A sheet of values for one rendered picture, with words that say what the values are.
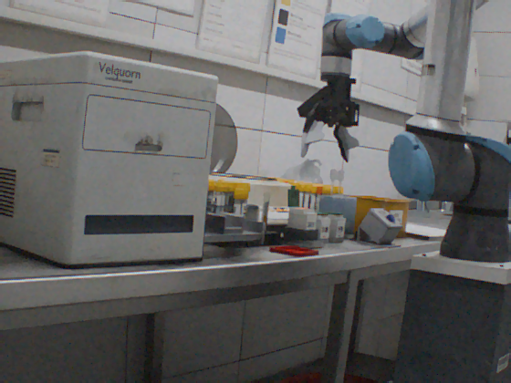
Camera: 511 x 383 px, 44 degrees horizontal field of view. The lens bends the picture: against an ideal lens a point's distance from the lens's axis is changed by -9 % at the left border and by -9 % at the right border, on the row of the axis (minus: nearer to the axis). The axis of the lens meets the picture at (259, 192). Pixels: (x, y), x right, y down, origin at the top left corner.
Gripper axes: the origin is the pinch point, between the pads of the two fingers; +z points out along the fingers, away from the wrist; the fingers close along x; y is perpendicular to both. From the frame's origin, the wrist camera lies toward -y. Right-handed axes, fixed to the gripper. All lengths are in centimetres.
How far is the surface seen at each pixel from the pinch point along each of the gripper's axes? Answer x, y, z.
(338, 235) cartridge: -0.3, 7.0, 16.6
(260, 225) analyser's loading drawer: -33.1, 18.4, 13.0
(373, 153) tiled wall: 104, -73, -7
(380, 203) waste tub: 19.4, 2.4, 9.3
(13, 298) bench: -86, 35, 21
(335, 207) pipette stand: 4.4, 1.0, 10.7
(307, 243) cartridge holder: -15.3, 12.7, 17.2
